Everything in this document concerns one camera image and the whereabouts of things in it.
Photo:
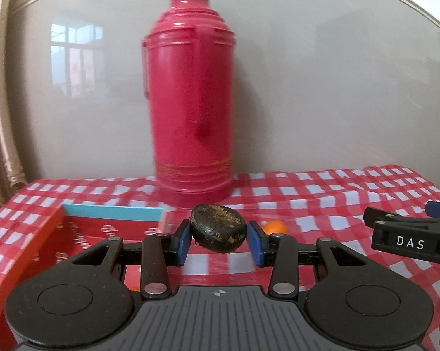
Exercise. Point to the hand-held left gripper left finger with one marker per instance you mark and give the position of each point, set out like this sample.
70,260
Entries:
185,243

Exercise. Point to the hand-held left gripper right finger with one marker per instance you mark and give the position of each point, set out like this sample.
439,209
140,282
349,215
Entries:
254,243

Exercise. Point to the small orange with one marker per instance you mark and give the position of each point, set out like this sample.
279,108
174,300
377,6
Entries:
275,227

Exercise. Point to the speckled dark water chestnut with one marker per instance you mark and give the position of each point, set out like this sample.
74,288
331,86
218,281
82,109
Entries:
218,226

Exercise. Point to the colourful cardboard box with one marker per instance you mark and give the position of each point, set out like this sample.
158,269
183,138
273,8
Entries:
33,245

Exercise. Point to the red checked tablecloth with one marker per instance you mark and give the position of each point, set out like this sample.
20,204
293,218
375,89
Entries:
333,197

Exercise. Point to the red thermos flask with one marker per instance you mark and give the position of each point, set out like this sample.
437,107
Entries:
190,117

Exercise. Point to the beige curtain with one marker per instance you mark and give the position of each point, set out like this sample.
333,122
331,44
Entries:
0,117

